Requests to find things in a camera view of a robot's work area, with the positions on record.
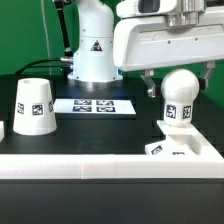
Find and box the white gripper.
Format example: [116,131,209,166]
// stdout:
[113,14,224,98]

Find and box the white lamp bulb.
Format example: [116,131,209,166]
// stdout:
[161,69,199,127]

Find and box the white lamp base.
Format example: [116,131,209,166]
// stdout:
[145,120,201,158]

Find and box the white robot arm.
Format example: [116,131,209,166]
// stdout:
[68,0,224,97]

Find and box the white lamp shade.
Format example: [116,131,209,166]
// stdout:
[13,78,57,136]

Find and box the white L-shaped fence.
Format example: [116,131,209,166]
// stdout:
[0,130,224,179]

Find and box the white marker sheet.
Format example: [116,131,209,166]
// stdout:
[54,99,136,115]

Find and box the white block at left edge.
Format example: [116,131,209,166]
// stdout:
[0,121,5,142]

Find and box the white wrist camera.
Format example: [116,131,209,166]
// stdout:
[116,0,177,19]

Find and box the black corrugated hose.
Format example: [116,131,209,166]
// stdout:
[51,0,74,57]

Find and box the black cable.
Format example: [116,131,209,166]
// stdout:
[14,56,74,76]

